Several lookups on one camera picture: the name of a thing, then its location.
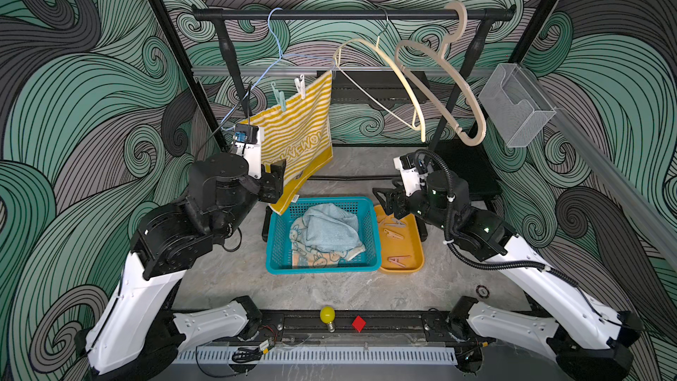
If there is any light blue towel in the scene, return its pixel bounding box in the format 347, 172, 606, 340
301, 203, 362, 252

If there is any yellow striped towel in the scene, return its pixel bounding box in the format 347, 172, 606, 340
251, 72, 333, 214

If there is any green clothespin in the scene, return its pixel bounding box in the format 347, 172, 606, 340
271, 82, 287, 112

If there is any red diamond marker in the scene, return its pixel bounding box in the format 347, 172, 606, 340
352, 316, 367, 333

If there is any pink wooden hanger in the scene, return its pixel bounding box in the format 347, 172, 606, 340
395, 0, 488, 147

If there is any yellow light bulb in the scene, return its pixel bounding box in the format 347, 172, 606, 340
320, 306, 336, 333

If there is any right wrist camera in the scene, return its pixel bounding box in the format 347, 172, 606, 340
393, 152, 428, 197

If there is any black wall shelf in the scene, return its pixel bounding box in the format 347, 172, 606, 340
331, 71, 411, 109

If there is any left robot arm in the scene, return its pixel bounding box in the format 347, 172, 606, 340
77, 153, 287, 380

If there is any clear acrylic wall box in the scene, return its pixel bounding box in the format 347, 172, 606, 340
479, 63, 556, 148

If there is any bunny pattern towel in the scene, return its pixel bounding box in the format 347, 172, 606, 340
289, 217, 366, 268

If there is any blue wire hanger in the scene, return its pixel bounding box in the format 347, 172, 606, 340
211, 8, 337, 135

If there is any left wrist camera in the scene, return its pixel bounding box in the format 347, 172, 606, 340
231, 123, 264, 180

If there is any black clothes rack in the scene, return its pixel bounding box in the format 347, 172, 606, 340
191, 4, 517, 242

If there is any white slotted cable duct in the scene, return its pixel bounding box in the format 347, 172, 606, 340
174, 347, 458, 366

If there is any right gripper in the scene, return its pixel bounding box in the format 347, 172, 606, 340
372, 176, 454, 235

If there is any black case on floor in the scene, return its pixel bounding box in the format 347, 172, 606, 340
435, 139, 502, 201

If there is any poker chip on floor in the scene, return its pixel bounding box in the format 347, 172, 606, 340
475, 285, 490, 299

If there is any teal perforated plastic basket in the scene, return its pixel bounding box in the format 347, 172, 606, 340
264, 197, 382, 275

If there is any orange clothespin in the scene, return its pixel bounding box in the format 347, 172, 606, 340
383, 229, 405, 240

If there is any yellow plastic tray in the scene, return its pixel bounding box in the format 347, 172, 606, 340
374, 205, 425, 274

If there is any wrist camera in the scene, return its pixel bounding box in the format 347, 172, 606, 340
231, 123, 264, 180
393, 152, 428, 197

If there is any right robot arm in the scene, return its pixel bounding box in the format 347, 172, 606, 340
373, 149, 644, 380

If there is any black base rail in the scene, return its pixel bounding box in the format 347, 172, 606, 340
173, 309, 562, 347

